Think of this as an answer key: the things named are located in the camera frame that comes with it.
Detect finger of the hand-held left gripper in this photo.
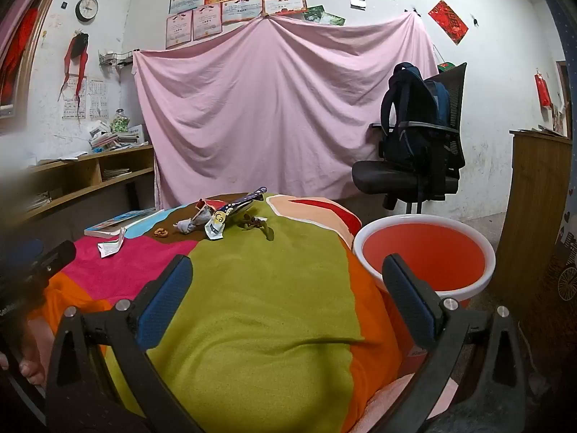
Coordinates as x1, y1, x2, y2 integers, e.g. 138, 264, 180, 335
25, 240, 77, 287
0, 238, 45, 276

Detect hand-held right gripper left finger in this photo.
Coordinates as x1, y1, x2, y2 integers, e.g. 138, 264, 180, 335
45, 255, 203, 433

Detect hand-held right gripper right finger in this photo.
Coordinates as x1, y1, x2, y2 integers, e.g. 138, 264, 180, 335
338, 254, 539, 433

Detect orange bucket with white rim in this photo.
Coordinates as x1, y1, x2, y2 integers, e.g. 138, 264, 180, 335
352, 216, 497, 310

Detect white wrapper with red print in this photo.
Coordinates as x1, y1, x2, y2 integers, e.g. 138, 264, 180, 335
97, 228, 127, 260

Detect grey wrapper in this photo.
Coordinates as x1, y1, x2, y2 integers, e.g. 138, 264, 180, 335
175, 207, 212, 234

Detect white wrapper with yellow patch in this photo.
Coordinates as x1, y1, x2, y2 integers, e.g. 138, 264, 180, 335
204, 210, 228, 241

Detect red and white wrapper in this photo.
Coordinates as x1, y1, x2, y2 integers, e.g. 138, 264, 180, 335
194, 197, 226, 213

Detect blue patterned snack wrapper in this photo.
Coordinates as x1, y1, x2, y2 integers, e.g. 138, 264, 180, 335
216, 186, 268, 222

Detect person's left hand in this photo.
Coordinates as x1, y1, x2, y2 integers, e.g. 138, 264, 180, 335
0, 316, 55, 389

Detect stack of newspapers in shelf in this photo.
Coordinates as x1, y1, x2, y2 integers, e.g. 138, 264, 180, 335
25, 192, 52, 212

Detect blue cover book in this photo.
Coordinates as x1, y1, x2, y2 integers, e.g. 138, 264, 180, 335
84, 209, 163, 239

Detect wooden shelf desk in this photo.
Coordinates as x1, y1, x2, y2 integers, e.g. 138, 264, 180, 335
0, 144, 156, 253

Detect loose papers on desk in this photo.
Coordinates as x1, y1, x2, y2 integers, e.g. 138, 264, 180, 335
38, 151, 88, 165

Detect pink towel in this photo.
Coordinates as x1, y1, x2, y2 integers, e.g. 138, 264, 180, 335
361, 372, 461, 433

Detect multicolour patchwork blanket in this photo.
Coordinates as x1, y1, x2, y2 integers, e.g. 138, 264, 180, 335
27, 192, 409, 433

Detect black mesh office chair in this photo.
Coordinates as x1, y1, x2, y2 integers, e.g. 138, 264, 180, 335
352, 62, 468, 215

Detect stack of books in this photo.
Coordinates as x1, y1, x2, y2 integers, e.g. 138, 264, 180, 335
88, 119, 147, 152

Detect glass jar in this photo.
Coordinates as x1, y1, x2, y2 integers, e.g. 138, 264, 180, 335
110, 108, 131, 134

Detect dark blue backpack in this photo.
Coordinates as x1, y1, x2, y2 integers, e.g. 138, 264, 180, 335
380, 62, 452, 167

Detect wooden cabinet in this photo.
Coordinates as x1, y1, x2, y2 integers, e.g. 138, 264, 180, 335
489, 130, 573, 280

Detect red hanging ribbon ornament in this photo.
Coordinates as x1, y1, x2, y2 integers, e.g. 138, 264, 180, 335
58, 31, 90, 120

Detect pink hanging sheet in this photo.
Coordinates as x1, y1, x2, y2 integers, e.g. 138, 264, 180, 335
132, 13, 440, 210

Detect green hanging ornament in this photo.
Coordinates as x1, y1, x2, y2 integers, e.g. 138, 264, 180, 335
436, 45, 456, 73

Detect small red hanging ornament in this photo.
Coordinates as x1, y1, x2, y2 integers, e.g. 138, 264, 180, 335
534, 69, 553, 110

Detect red paper poster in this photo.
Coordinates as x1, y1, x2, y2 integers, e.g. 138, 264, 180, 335
427, 0, 470, 46

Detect white wall calendar sheets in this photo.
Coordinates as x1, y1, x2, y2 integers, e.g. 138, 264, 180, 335
62, 76, 107, 122

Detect brown wooden frame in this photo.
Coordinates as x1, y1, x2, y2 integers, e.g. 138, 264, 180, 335
0, 0, 61, 131

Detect wire wall rack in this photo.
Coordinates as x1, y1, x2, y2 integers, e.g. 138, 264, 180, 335
98, 49, 136, 82

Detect round wall clock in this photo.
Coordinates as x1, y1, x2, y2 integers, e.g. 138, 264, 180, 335
75, 0, 99, 23

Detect group of wall certificates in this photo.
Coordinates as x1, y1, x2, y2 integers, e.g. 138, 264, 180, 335
164, 0, 332, 50

